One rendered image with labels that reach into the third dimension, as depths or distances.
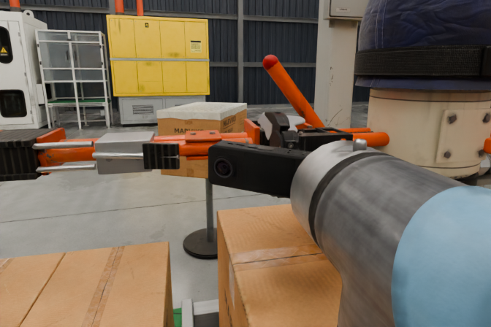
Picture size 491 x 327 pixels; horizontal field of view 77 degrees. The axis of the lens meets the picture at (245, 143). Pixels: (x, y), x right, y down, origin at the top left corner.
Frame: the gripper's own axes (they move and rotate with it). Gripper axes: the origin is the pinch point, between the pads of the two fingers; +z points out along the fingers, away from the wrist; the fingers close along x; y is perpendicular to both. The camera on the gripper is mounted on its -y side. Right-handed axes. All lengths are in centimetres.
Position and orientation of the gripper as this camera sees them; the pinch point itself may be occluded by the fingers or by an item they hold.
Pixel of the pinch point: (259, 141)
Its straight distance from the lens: 46.7
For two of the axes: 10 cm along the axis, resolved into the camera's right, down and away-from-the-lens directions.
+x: 0.1, -9.8, -2.1
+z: -1.9, -2.1, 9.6
